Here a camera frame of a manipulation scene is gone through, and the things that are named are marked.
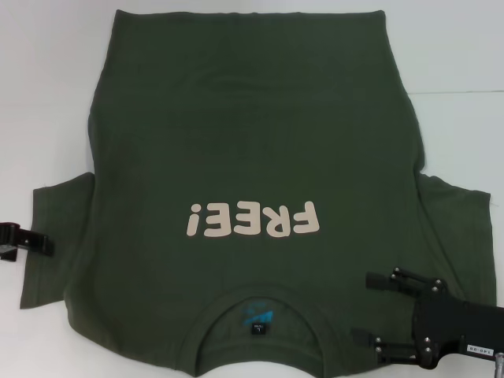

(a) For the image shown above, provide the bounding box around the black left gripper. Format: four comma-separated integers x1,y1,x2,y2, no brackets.
0,222,54,261

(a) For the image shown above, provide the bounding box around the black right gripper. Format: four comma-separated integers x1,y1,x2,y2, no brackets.
351,266,504,369

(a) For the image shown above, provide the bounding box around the dark green FREE t-shirt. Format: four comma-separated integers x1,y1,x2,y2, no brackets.
19,8,496,378

